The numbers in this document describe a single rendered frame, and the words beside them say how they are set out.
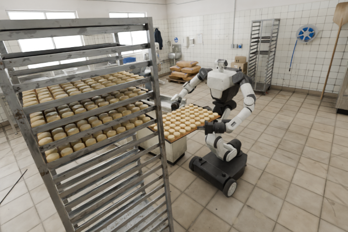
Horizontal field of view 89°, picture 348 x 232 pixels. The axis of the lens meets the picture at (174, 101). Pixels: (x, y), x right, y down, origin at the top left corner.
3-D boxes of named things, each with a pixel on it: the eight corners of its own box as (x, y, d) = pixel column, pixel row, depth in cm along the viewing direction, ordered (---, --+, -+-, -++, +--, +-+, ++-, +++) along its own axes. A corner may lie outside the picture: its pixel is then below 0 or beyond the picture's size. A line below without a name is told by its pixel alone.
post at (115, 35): (145, 198, 188) (114, 23, 124) (146, 200, 186) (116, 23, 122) (143, 200, 186) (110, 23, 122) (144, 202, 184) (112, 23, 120)
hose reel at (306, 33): (308, 72, 440) (319, 23, 398) (307, 73, 428) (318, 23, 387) (289, 70, 466) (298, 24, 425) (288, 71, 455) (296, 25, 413)
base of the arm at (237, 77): (240, 89, 172) (241, 78, 175) (251, 88, 162) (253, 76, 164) (229, 84, 164) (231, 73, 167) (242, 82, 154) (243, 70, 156)
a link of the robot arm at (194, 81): (185, 82, 218) (197, 71, 203) (192, 90, 219) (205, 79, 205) (181, 87, 209) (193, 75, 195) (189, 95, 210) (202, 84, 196)
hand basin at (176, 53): (189, 66, 685) (188, 36, 644) (183, 68, 659) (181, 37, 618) (170, 64, 749) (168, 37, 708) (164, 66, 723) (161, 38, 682)
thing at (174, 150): (139, 150, 284) (130, 98, 251) (154, 140, 309) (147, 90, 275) (173, 168, 243) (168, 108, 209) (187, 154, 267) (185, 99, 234)
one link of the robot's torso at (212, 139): (210, 142, 212) (219, 104, 204) (222, 148, 199) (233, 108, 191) (202, 143, 202) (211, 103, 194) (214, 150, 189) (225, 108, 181)
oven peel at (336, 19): (312, 98, 426) (336, 2, 367) (313, 98, 429) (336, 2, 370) (329, 100, 406) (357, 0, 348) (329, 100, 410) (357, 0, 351)
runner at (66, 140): (156, 106, 112) (156, 102, 111) (159, 108, 110) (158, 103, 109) (32, 153, 76) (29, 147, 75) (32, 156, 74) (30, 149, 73)
